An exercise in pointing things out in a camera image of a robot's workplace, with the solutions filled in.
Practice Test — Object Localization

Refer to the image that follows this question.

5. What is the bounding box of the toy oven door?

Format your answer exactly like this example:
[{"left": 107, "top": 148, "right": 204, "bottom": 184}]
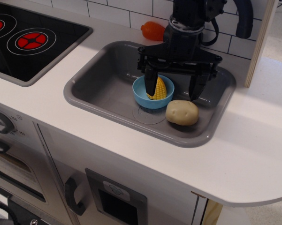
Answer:
[{"left": 0, "top": 139, "right": 62, "bottom": 225}]

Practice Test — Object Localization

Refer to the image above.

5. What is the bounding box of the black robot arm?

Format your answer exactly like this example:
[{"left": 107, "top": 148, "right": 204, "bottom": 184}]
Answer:
[{"left": 137, "top": 0, "right": 224, "bottom": 101}]

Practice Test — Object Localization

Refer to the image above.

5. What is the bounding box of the dark grey cabinet door handle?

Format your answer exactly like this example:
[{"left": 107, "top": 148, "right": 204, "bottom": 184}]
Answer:
[{"left": 64, "top": 177, "right": 85, "bottom": 216}]

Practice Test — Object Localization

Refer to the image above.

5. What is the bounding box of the grey toy sink basin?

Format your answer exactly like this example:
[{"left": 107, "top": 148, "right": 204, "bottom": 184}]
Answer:
[{"left": 64, "top": 41, "right": 236, "bottom": 148}]

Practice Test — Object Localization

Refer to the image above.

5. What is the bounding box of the yellow toy corn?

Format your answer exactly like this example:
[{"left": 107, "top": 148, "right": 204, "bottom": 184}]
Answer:
[{"left": 146, "top": 77, "right": 167, "bottom": 100}]

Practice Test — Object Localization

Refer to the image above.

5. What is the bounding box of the dark grey toy faucet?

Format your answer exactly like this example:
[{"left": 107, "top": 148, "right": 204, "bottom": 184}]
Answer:
[{"left": 234, "top": 0, "right": 254, "bottom": 39}]

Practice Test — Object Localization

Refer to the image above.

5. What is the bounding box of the beige toy potato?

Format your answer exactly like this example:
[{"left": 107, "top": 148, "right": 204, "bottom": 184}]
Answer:
[{"left": 165, "top": 100, "right": 199, "bottom": 126}]

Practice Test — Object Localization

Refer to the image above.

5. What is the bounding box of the grey toy dispenser panel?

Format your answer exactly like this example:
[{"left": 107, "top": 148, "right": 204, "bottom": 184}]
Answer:
[{"left": 85, "top": 168, "right": 148, "bottom": 225}]

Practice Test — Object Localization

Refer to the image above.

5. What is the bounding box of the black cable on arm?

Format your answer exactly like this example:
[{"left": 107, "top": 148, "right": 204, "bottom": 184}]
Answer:
[{"left": 200, "top": 18, "right": 219, "bottom": 46}]

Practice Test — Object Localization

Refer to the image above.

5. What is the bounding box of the orange toy carrot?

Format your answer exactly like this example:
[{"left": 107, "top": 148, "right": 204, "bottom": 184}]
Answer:
[{"left": 140, "top": 21, "right": 165, "bottom": 41}]

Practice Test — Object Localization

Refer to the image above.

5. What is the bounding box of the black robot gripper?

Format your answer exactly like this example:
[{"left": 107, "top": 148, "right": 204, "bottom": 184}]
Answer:
[{"left": 137, "top": 20, "right": 222, "bottom": 101}]

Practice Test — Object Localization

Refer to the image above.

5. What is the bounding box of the light blue bowl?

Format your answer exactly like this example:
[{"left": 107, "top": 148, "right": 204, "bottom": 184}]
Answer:
[{"left": 132, "top": 75, "right": 175, "bottom": 110}]

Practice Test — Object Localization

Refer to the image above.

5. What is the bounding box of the grey oven knob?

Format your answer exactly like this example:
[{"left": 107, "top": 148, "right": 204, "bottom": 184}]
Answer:
[{"left": 0, "top": 113, "right": 15, "bottom": 134}]

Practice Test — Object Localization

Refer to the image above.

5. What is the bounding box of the black toy stovetop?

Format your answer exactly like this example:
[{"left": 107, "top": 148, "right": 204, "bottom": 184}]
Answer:
[{"left": 0, "top": 2, "right": 93, "bottom": 87}]

